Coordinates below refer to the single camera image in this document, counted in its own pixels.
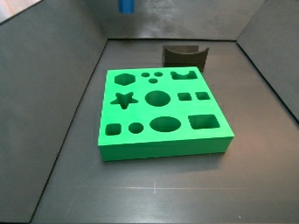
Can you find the dark grey curved block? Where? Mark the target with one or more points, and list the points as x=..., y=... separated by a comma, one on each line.
x=184, y=56

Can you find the green foam shape board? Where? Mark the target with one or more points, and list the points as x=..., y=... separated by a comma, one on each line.
x=160, y=113

